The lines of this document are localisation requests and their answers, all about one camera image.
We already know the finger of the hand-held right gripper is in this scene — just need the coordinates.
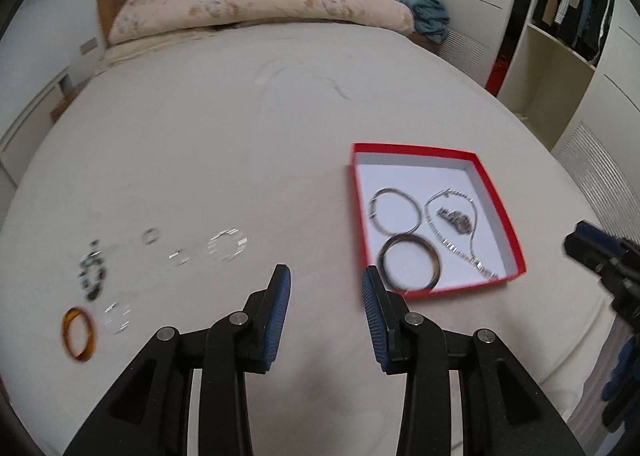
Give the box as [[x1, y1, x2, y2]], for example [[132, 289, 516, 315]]
[[564, 232, 608, 278], [575, 220, 628, 258]]

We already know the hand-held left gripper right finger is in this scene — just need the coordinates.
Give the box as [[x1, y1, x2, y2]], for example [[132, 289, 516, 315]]
[[361, 265, 586, 456]]

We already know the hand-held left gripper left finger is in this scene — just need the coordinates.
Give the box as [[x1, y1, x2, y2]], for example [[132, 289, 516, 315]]
[[65, 265, 292, 456]]

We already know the dark thin bangle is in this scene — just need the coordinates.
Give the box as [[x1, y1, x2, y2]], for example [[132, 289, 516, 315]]
[[378, 233, 444, 293]]

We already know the silver bangle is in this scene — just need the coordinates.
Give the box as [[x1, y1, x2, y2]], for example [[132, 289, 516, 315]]
[[369, 187, 424, 236]]

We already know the clear crystal bracelet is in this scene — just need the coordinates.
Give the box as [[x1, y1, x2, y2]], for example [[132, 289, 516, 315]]
[[207, 227, 249, 265]]

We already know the silver chain necklace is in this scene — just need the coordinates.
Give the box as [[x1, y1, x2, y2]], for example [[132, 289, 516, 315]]
[[424, 189, 501, 281]]

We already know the red jewelry box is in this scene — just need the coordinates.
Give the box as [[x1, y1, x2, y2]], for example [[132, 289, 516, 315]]
[[348, 143, 527, 300]]

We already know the silver wristwatch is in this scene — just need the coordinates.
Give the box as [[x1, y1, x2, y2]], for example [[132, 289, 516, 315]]
[[437, 206, 474, 235]]

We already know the dark beaded bracelet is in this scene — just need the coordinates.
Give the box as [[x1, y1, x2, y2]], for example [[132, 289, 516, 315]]
[[77, 239, 109, 303]]

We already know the amber bangle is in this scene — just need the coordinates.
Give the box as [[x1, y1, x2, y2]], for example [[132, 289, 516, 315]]
[[61, 306, 96, 365]]

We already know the white louvred cabinet door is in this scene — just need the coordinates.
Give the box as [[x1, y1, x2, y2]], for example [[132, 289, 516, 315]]
[[550, 120, 640, 239]]

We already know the open white wardrobe shelf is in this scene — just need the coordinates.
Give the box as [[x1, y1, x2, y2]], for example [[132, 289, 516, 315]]
[[497, 0, 640, 149]]

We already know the bed with beige sheet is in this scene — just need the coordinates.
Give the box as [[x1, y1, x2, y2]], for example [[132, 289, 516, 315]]
[[0, 19, 640, 456]]

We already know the red bag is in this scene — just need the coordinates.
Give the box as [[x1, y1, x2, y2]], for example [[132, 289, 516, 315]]
[[484, 55, 509, 96]]

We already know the blue crumpled cloth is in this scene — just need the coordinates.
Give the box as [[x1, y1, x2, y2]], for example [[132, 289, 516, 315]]
[[397, 0, 452, 44]]

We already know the beige pillow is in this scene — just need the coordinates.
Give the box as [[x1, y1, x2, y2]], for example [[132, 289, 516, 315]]
[[95, 28, 217, 75]]

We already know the beige floral quilt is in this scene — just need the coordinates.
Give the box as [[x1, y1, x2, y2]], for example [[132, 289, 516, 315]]
[[109, 0, 416, 45]]

